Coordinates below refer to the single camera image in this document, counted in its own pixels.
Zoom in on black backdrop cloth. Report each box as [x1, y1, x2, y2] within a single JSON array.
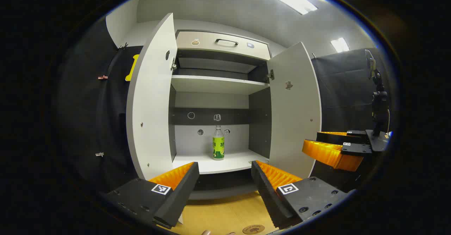
[[310, 48, 388, 193], [56, 17, 143, 195]]

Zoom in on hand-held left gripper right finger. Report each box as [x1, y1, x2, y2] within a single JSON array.
[[251, 160, 354, 230]]

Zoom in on black drawer handle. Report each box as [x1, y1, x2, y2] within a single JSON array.
[[215, 38, 239, 47]]

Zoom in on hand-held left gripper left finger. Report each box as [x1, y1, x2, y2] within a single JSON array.
[[106, 162, 200, 229]]

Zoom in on grey white cabinet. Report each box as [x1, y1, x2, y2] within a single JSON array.
[[168, 30, 273, 200]]

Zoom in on green label plastic bottle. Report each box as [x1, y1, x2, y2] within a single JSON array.
[[212, 125, 225, 161]]

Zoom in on white cabinet shelf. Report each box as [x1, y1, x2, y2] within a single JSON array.
[[171, 75, 270, 95]]

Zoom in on small ceiling light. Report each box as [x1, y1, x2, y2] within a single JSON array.
[[330, 38, 350, 53]]

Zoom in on round brown coaster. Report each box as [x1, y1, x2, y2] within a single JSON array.
[[242, 224, 265, 235]]

